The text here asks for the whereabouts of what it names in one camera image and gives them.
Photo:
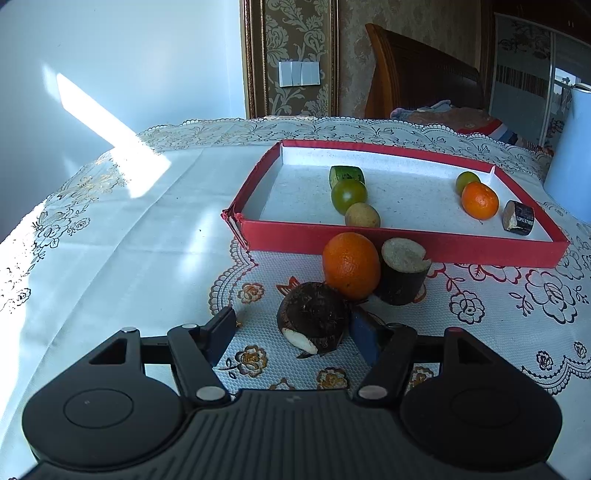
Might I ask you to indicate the light blue electric kettle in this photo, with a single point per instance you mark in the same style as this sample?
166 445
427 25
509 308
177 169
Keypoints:
572 152

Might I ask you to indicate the large orange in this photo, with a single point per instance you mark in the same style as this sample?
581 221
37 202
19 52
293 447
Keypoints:
351 265

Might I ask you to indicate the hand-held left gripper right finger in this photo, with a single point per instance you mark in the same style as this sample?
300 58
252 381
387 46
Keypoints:
364 338

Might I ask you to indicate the patterned sliding door wardrobe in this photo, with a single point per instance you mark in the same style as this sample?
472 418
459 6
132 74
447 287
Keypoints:
521 60

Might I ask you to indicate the small orange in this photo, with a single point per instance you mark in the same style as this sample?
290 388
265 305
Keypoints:
480 201

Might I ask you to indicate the white wall light switch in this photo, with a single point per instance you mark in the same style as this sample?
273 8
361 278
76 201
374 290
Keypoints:
298 73

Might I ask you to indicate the wooden bed headboard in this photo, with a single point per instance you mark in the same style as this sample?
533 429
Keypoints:
425 74

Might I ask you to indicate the round brown potato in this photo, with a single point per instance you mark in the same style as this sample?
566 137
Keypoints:
362 215

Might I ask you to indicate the red flower lace doily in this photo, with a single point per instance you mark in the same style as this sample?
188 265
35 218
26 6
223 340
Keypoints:
485 314

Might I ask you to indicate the large dark sugarcane piece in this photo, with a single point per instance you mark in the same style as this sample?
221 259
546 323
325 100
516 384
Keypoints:
401 277

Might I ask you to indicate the red cardboard tray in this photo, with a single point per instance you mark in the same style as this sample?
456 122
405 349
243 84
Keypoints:
295 235

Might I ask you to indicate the dark brown water chestnut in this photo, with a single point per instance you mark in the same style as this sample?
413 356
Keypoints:
314 314

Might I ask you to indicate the large green tomato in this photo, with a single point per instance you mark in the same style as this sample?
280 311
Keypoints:
348 196

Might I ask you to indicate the colourful bedding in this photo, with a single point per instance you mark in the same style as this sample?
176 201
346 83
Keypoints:
461 121

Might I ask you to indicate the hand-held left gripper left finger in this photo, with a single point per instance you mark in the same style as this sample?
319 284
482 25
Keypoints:
221 333

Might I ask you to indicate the small green tomato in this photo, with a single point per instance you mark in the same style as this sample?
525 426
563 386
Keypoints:
465 181

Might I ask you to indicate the ornate gold wall frame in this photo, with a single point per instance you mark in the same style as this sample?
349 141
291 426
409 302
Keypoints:
251 60

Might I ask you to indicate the small dark sugarcane piece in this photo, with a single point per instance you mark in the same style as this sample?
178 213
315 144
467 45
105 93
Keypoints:
519 218

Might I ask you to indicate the green cucumber piece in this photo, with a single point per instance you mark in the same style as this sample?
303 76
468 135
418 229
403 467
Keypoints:
346 173

